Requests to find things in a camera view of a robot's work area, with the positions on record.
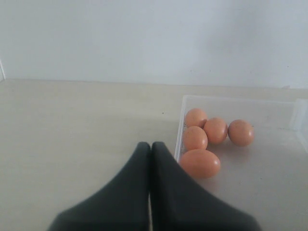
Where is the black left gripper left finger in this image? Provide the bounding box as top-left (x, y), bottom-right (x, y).
top-left (49, 142), bottom-right (151, 231)

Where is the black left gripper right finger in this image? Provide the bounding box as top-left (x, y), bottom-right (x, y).
top-left (150, 141), bottom-right (261, 231)

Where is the brown egg third row left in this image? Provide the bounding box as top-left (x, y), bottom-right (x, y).
top-left (179, 149), bottom-right (221, 179)

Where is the brown egg second row left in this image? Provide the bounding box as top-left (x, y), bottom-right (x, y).
top-left (183, 126), bottom-right (208, 151)

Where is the brown egg back middle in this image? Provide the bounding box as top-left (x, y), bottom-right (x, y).
top-left (203, 117), bottom-right (228, 145)

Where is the brown egg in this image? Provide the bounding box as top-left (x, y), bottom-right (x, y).
top-left (184, 108), bottom-right (208, 128)
top-left (203, 117), bottom-right (228, 145)
top-left (228, 119), bottom-right (255, 147)

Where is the brown egg back left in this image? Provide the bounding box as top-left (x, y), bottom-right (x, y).
top-left (184, 108), bottom-right (208, 128)

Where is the clear plastic tray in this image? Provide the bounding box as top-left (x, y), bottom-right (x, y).
top-left (174, 95), bottom-right (308, 231)

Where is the brown egg back right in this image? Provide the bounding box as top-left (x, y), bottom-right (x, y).
top-left (228, 119), bottom-right (255, 147)

